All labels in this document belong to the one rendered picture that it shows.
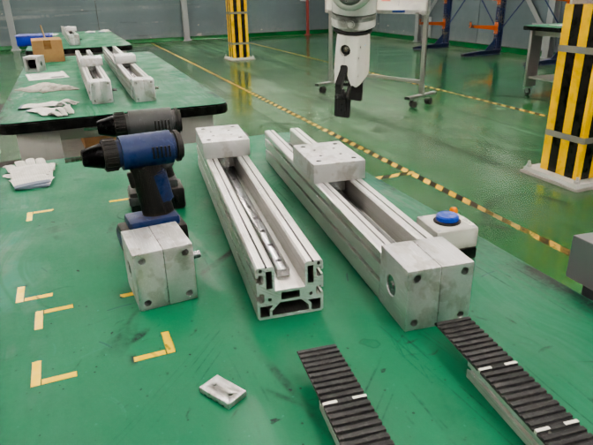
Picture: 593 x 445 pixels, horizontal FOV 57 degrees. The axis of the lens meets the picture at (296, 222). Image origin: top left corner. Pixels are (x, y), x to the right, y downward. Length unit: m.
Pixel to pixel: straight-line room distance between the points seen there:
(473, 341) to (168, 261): 0.44
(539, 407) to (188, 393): 0.40
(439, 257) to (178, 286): 0.39
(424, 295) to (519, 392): 0.19
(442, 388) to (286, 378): 0.19
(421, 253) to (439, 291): 0.06
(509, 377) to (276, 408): 0.27
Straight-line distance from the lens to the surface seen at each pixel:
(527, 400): 0.67
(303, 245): 0.84
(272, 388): 0.70
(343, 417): 0.61
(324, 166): 1.10
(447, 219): 0.99
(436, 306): 0.80
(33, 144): 2.48
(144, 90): 2.58
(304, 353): 0.70
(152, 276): 0.85
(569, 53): 3.98
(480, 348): 0.73
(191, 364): 0.75
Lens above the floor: 1.23
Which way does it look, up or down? 23 degrees down
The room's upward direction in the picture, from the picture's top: 1 degrees counter-clockwise
